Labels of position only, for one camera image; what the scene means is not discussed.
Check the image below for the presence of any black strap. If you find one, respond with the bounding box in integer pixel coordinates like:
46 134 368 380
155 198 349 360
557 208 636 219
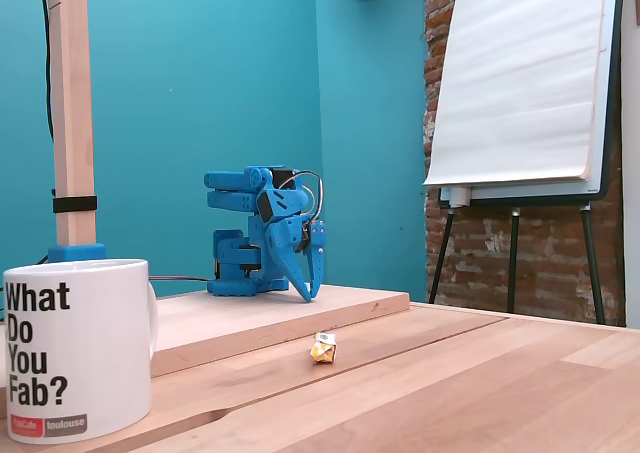
52 196 98 215

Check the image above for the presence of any white printed mug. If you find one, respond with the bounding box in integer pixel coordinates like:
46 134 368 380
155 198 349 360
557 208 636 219
2 258 160 445

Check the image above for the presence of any white flip chart paper pad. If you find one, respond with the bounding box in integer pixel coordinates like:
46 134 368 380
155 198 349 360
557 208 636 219
422 0 619 188

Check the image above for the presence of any black flip chart easel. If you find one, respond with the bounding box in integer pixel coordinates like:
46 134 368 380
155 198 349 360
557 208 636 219
427 0 626 327

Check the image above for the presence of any blue post mount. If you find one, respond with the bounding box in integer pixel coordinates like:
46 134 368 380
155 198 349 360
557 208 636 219
47 242 107 265

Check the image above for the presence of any pale wooden base board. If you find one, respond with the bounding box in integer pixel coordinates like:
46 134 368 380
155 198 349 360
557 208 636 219
149 283 412 379

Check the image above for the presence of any black camera cable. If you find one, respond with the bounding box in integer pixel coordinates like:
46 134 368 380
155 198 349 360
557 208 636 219
38 0 56 140

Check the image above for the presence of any wooden camera post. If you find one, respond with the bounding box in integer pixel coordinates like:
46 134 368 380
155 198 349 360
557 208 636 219
47 0 97 247

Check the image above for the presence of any thin red black arm cable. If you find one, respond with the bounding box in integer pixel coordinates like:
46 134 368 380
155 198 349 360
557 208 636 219
149 274 212 285

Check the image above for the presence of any yellow white sweet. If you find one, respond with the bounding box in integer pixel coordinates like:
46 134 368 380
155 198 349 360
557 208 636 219
309 330 337 366

